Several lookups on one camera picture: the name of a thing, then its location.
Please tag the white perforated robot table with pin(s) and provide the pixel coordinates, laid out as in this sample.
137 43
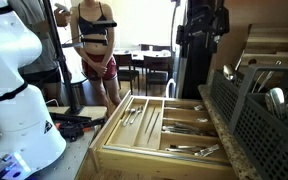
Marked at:
67 166

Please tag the chopstick in drawer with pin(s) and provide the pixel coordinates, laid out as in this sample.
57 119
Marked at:
150 119
153 127

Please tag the spoon in drawer compartment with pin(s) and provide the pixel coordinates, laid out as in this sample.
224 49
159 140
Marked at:
202 120

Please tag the forks in compartment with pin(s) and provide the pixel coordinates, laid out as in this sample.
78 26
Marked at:
194 150
186 107

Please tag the person in red shorts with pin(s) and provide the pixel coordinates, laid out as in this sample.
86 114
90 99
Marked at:
98 62

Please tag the person in grey shirt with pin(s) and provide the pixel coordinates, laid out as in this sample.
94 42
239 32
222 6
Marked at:
44 72

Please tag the dining chair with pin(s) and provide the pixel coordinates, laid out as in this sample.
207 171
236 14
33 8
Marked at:
158 71
125 71

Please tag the dining chair right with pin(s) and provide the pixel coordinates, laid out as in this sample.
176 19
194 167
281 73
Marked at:
158 71

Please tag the knives in middle compartment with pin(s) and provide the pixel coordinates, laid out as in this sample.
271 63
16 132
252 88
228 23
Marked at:
186 129

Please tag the forks in front compartment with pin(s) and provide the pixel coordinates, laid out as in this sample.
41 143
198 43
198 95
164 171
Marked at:
194 150

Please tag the silver spoon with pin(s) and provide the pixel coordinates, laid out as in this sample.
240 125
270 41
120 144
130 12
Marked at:
229 72

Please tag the dining table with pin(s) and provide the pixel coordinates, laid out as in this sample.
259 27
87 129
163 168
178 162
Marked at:
139 55

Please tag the wooden cutlery drawer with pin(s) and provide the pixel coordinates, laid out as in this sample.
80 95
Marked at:
126 149

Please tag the forks in rear compartment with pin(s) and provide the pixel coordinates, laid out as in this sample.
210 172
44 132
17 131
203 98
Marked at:
186 107

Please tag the grey cutlery rack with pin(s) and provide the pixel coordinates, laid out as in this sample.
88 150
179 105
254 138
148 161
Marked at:
262 135

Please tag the dining chair left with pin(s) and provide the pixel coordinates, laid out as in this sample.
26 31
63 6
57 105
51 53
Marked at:
125 71

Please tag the spoons in rack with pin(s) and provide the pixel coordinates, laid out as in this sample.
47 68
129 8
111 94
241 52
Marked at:
277 104

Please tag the black tripod pole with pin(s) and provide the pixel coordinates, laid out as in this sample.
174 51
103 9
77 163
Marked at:
74 108

